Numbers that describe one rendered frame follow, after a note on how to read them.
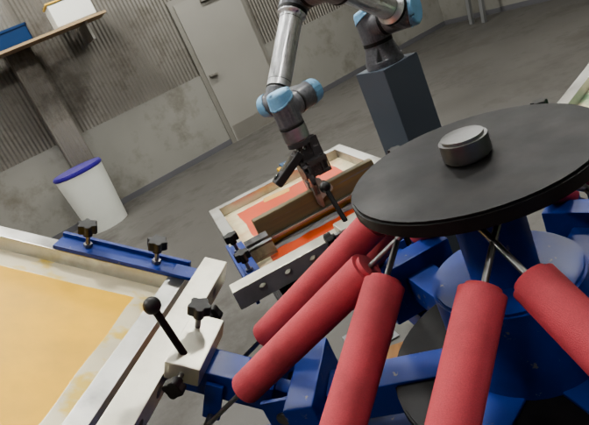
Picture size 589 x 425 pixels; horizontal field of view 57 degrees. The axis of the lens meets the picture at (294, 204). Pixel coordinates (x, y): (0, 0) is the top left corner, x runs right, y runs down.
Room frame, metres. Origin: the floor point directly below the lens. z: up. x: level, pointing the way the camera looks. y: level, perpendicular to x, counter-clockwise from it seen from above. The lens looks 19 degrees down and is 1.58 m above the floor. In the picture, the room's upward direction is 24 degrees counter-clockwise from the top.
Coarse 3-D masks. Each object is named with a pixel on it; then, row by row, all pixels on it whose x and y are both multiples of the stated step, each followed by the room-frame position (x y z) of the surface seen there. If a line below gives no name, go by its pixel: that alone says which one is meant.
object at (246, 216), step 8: (288, 192) 1.90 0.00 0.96; (272, 200) 1.90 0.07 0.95; (280, 200) 1.86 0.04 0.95; (248, 208) 1.93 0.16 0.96; (256, 208) 1.89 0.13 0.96; (264, 208) 1.85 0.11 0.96; (240, 216) 1.88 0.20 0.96; (248, 216) 1.84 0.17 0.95; (248, 224) 1.76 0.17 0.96; (328, 224) 1.47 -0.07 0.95; (256, 232) 1.66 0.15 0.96; (312, 232) 1.46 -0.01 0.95; (320, 232) 1.44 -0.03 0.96; (296, 240) 1.46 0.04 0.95; (304, 240) 1.43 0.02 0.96; (280, 248) 1.45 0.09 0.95; (288, 248) 1.43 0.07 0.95; (296, 248) 1.41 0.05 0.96; (272, 256) 1.43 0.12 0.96; (280, 256) 1.40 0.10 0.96
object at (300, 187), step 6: (336, 168) 1.93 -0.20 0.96; (324, 174) 1.92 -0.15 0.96; (330, 174) 1.89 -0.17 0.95; (336, 174) 1.86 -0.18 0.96; (294, 186) 1.94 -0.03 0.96; (300, 186) 1.91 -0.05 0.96; (294, 192) 1.87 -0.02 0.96; (300, 192) 1.85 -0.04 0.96; (348, 210) 1.50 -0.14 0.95; (330, 222) 1.48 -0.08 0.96; (336, 222) 1.46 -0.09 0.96
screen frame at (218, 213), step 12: (336, 156) 2.05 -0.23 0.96; (348, 156) 1.92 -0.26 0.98; (360, 156) 1.83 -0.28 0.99; (372, 156) 1.78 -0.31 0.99; (288, 180) 2.01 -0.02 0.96; (252, 192) 1.99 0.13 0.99; (264, 192) 2.00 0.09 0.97; (228, 204) 1.97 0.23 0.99; (240, 204) 1.98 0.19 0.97; (216, 216) 1.88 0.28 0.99; (228, 228) 1.71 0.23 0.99
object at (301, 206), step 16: (368, 160) 1.55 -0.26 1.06; (336, 176) 1.54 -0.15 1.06; (352, 176) 1.53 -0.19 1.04; (304, 192) 1.53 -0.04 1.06; (336, 192) 1.52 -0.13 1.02; (288, 208) 1.50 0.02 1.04; (304, 208) 1.51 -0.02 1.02; (320, 208) 1.51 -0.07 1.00; (256, 224) 1.48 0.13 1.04; (272, 224) 1.49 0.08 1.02; (288, 224) 1.50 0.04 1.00
